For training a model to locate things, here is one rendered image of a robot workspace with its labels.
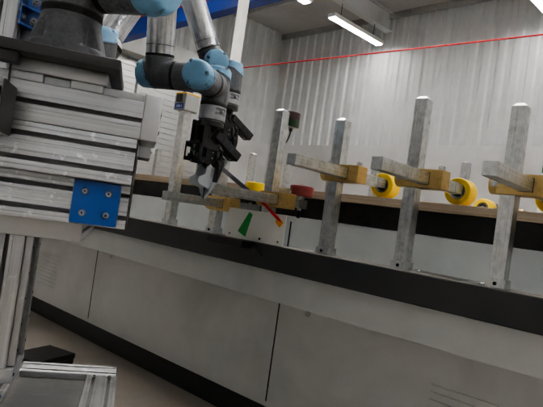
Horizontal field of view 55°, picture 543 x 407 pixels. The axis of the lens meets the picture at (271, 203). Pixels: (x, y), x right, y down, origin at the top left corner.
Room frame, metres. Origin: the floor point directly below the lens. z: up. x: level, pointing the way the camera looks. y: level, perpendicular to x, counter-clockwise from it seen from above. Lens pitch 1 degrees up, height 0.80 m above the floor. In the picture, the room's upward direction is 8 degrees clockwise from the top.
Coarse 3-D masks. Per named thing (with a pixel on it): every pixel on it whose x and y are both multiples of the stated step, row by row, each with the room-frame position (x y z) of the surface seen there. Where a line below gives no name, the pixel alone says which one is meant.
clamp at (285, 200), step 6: (264, 192) 1.72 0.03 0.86; (270, 192) 1.71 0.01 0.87; (276, 192) 1.69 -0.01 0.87; (282, 192) 1.67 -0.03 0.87; (282, 198) 1.67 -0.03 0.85; (288, 198) 1.67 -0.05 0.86; (294, 198) 1.69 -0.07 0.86; (258, 204) 1.76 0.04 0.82; (270, 204) 1.70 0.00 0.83; (276, 204) 1.68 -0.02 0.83; (282, 204) 1.67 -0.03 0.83; (288, 204) 1.67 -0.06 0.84; (294, 204) 1.69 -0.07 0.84
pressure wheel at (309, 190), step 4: (292, 188) 1.77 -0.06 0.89; (296, 188) 1.76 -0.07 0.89; (300, 188) 1.75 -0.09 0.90; (304, 188) 1.75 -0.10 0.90; (308, 188) 1.76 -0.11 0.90; (312, 188) 1.77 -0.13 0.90; (292, 192) 1.77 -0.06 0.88; (296, 192) 1.76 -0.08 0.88; (300, 192) 1.75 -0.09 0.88; (304, 192) 1.75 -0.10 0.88; (308, 192) 1.76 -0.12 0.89; (312, 192) 1.77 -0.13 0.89; (300, 196) 1.78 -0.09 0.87; (304, 196) 1.79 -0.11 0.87; (308, 196) 1.76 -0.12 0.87; (312, 196) 1.78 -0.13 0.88; (300, 212) 1.79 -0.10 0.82
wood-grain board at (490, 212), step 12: (156, 180) 2.47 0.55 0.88; (168, 180) 2.41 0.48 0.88; (324, 192) 1.83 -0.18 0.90; (372, 204) 1.70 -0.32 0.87; (384, 204) 1.67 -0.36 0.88; (396, 204) 1.64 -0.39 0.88; (420, 204) 1.59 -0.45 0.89; (432, 204) 1.56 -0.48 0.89; (444, 204) 1.54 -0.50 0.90; (456, 204) 1.52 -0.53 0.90; (480, 216) 1.47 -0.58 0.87; (492, 216) 1.45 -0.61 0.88; (528, 216) 1.38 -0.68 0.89; (540, 216) 1.37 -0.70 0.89
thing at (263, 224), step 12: (228, 216) 1.82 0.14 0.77; (240, 216) 1.79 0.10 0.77; (252, 216) 1.75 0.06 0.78; (264, 216) 1.71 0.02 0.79; (228, 228) 1.82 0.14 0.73; (252, 228) 1.74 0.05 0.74; (264, 228) 1.71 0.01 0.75; (276, 228) 1.67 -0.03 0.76; (252, 240) 1.74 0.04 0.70; (264, 240) 1.70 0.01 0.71; (276, 240) 1.67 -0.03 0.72
